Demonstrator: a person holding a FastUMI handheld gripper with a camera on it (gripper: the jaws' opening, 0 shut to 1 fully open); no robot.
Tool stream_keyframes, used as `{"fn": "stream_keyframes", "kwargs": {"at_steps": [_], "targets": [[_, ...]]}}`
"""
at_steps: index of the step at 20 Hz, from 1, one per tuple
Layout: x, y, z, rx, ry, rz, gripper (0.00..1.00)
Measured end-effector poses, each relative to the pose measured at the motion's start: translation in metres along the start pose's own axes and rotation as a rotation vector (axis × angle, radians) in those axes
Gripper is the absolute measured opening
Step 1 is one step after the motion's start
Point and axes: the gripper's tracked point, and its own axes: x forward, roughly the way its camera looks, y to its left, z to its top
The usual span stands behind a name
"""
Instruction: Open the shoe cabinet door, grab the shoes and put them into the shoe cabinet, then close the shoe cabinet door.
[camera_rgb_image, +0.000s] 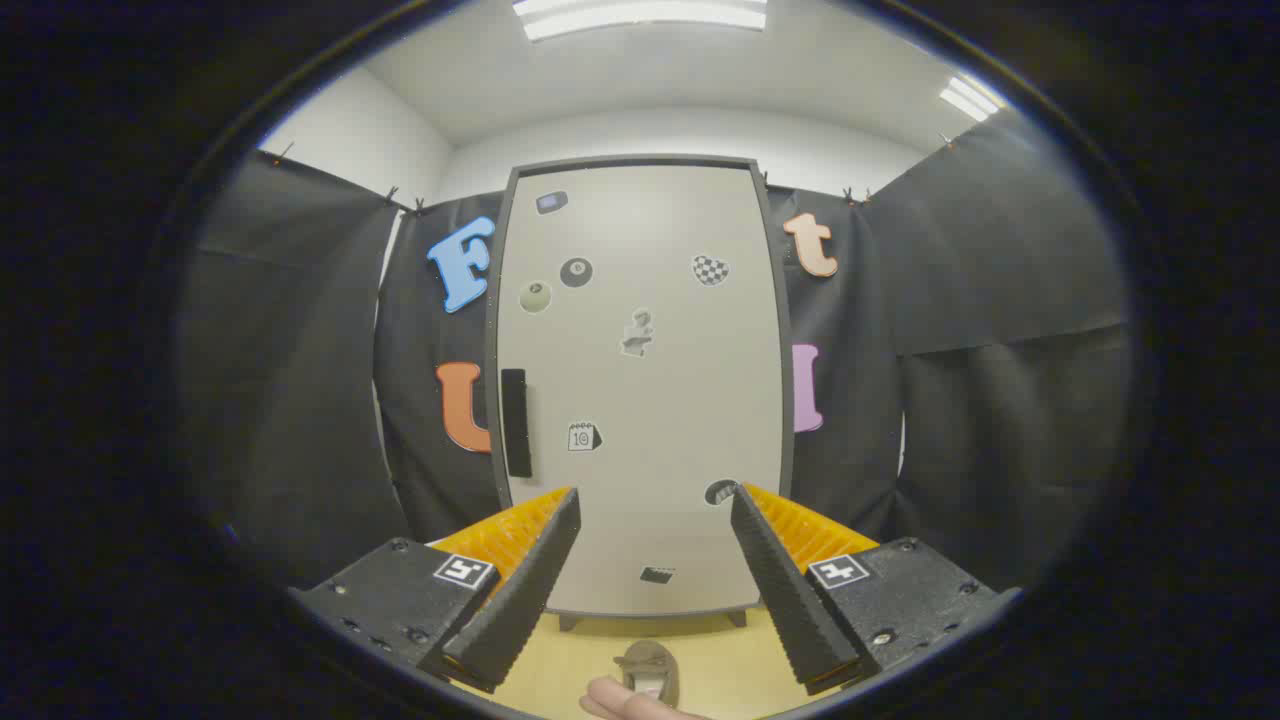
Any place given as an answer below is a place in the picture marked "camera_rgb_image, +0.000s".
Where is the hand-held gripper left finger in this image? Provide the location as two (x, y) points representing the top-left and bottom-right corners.
(290, 487), (582, 694)

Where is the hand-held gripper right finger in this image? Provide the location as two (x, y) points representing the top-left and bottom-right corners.
(730, 483), (1023, 698)

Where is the brown fuzzy slipper shoe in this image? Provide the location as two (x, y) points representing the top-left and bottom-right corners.
(613, 640), (681, 709)

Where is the black door handle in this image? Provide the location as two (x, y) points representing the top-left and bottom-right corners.
(501, 369), (533, 478)

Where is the grey shoe cabinet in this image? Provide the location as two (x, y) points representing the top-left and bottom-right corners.
(484, 155), (795, 631)

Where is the black backdrop cloth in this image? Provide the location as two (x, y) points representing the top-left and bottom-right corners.
(175, 105), (1136, 591)

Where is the ceiling light panel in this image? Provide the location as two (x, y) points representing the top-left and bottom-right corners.
(512, 0), (769, 43)
(938, 75), (1001, 123)

